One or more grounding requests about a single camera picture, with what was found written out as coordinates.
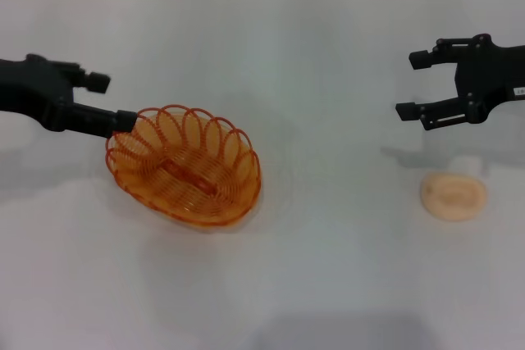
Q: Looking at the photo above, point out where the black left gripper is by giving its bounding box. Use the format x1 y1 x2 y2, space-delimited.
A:
0 53 139 140

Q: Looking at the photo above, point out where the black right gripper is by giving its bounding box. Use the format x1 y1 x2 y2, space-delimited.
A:
395 33 525 131

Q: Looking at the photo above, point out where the orange plastic wire basket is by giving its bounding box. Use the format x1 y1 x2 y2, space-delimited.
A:
105 102 263 228

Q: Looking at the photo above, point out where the pale beige bread roll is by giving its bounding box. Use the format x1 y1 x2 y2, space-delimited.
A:
421 170 488 222

